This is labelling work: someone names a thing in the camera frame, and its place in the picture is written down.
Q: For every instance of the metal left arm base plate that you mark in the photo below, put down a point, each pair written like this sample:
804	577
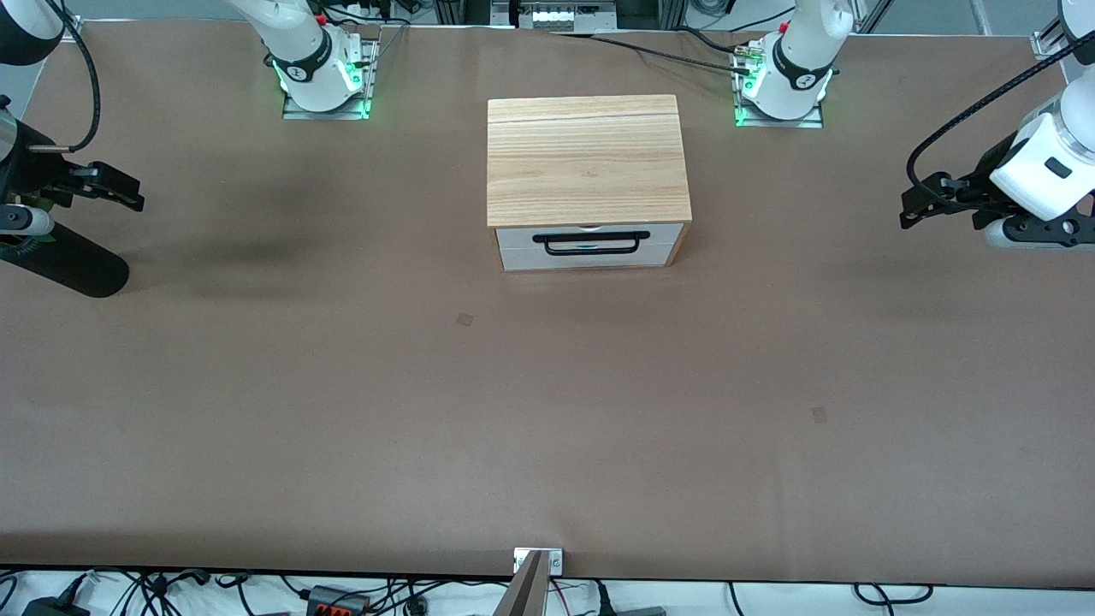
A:
774	124

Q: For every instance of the aluminium profile frame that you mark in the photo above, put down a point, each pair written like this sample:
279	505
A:
470	10

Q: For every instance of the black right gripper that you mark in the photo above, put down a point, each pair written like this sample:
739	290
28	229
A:
26	174

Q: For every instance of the black power strip red switches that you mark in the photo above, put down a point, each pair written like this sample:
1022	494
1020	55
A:
338	603

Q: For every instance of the white-fronted wooden drawer with notch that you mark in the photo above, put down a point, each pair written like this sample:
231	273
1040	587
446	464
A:
513	238

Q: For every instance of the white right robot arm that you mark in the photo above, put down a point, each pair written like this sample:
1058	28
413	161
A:
299	51

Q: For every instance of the brown paper table cover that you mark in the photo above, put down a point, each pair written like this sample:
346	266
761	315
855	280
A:
257	411

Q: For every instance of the white terminal block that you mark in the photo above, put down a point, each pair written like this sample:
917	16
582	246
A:
552	17

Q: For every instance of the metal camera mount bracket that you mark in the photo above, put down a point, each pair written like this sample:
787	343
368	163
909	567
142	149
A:
530	590

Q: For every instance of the wooden drawer cabinet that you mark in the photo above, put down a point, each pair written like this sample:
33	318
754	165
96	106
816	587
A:
590	162

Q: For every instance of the grey box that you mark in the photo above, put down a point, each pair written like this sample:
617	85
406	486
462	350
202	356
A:
637	611

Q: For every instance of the black power adapter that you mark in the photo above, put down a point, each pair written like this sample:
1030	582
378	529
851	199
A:
51	609

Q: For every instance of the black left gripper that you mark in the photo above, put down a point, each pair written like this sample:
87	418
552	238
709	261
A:
990	166

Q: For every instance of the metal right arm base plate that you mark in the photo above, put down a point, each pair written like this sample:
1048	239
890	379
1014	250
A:
329	114

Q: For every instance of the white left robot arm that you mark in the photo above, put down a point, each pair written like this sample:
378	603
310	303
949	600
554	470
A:
800	51

